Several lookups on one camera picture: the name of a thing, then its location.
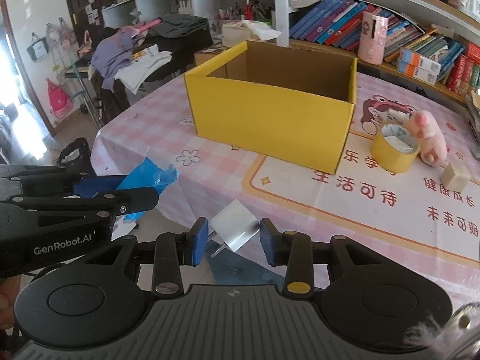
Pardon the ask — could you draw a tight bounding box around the blue plastic packet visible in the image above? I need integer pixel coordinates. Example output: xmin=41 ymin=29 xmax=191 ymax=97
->
xmin=114 ymin=156 xmax=181 ymax=223

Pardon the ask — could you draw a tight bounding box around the white charger plug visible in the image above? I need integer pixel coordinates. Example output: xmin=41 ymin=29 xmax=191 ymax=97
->
xmin=208 ymin=199 xmax=260 ymax=258

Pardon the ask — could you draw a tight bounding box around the yellow tape roll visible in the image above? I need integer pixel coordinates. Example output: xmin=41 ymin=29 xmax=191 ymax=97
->
xmin=371 ymin=124 xmax=420 ymax=174

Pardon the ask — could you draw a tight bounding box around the pink plush pig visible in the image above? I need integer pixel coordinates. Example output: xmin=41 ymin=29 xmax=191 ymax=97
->
xmin=405 ymin=111 xmax=448 ymax=167

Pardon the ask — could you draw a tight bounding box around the beige eraser block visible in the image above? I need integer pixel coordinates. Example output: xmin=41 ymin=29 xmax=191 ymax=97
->
xmin=440 ymin=163 xmax=470 ymax=192

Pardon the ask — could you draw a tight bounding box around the pink checkered tablecloth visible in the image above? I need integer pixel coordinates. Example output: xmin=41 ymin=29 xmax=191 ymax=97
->
xmin=92 ymin=74 xmax=479 ymax=306

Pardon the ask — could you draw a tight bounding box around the pile of clothes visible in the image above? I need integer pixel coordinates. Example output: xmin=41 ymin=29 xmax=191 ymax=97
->
xmin=90 ymin=14 xmax=212 ymax=94

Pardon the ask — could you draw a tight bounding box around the yellow cardboard box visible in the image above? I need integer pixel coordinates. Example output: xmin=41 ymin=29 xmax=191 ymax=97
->
xmin=184 ymin=41 xmax=357 ymax=174

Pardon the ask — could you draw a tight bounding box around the tissue box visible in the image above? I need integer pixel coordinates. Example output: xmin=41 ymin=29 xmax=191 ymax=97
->
xmin=221 ymin=19 xmax=281 ymax=48

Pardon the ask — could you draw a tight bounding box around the pink cylindrical dispenser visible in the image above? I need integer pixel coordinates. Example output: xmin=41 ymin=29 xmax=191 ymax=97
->
xmin=358 ymin=11 xmax=388 ymax=65

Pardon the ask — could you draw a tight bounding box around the orange white box lower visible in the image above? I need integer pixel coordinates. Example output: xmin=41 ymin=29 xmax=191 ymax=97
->
xmin=396 ymin=61 xmax=441 ymax=85

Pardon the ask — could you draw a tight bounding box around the orange white box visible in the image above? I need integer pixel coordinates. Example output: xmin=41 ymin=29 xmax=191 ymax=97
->
xmin=396 ymin=61 xmax=441 ymax=85
xmin=397 ymin=48 xmax=441 ymax=75

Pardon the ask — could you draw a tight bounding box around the orange white box upper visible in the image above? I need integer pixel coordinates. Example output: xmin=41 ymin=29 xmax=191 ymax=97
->
xmin=397 ymin=48 xmax=441 ymax=75

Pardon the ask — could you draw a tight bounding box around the red dictionary book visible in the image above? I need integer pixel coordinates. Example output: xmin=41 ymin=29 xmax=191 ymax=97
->
xmin=446 ymin=41 xmax=479 ymax=95

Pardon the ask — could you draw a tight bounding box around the white wooden bookshelf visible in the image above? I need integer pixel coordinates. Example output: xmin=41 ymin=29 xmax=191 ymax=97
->
xmin=103 ymin=0 xmax=479 ymax=102

